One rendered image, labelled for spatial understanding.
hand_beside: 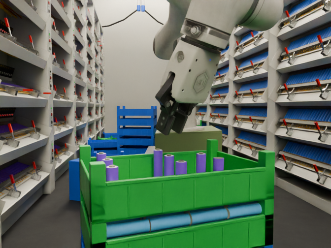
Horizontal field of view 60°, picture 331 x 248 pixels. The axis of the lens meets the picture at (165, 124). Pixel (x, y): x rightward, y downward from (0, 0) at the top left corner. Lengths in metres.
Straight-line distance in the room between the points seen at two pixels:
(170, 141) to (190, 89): 0.66
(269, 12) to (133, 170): 0.39
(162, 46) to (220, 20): 0.72
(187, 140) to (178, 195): 0.73
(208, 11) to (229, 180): 0.27
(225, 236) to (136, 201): 0.16
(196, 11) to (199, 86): 0.13
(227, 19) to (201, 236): 0.34
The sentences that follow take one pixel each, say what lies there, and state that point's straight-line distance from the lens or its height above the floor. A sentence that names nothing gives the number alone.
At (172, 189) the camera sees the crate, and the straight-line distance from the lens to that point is 0.43.
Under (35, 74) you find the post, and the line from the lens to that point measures 1.68.
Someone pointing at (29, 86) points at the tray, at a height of 0.58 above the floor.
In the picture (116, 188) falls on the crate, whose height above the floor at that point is 0.37.
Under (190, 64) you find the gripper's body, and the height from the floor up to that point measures 0.54.
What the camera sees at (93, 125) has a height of 0.23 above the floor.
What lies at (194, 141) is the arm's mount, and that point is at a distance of 1.15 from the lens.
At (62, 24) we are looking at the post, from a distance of 2.43.
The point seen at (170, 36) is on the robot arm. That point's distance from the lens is 1.15.
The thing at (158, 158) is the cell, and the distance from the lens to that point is 0.58.
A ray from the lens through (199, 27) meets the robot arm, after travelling 0.49.
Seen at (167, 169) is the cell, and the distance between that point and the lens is 0.51.
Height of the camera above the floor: 0.47
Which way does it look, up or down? 3 degrees down
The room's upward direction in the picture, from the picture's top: straight up
